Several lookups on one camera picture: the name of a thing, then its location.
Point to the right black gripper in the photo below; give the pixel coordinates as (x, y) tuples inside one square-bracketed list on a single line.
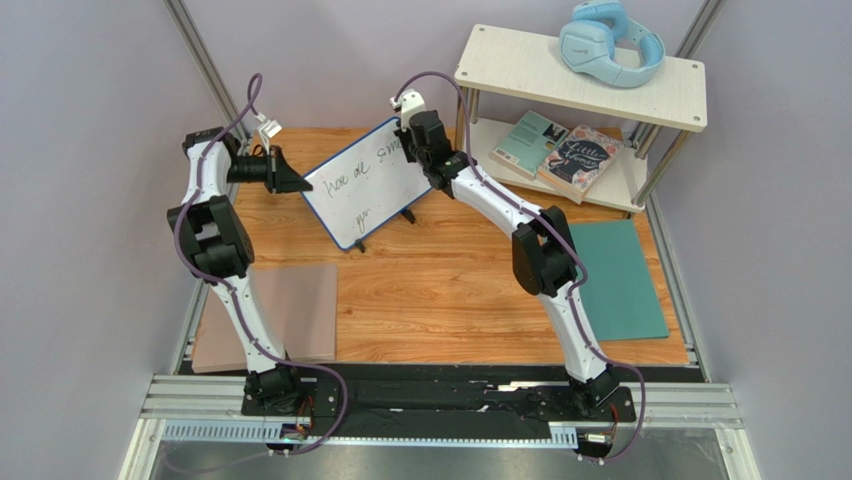
[(413, 146)]

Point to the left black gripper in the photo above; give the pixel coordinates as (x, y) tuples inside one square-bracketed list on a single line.
[(282, 178)]

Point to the blue framed whiteboard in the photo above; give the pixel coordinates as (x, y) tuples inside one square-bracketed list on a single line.
[(362, 187)]

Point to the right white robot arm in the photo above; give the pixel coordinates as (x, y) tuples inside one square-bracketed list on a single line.
[(544, 259)]

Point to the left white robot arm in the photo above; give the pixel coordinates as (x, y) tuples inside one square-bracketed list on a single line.
[(215, 246)]

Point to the teal paperback book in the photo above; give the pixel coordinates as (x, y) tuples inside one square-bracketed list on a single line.
[(528, 143)]

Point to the pink mat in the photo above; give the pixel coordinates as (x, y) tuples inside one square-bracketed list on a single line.
[(300, 303)]

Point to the Little Women book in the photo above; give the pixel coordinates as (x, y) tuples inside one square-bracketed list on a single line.
[(578, 160)]

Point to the light blue headphones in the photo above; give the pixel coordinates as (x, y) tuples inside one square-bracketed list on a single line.
[(587, 44)]

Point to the green mat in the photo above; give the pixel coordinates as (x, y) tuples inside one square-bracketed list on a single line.
[(620, 299)]

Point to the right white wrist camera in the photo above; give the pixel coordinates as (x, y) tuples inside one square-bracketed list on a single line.
[(406, 105)]

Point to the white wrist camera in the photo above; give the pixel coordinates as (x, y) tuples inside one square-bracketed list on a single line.
[(406, 105), (267, 128)]

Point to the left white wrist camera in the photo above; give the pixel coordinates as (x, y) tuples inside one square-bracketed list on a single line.
[(267, 128)]

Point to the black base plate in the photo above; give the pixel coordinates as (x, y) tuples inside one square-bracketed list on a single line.
[(464, 402)]

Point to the aluminium frame rail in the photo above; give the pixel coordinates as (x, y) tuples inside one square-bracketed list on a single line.
[(199, 407)]

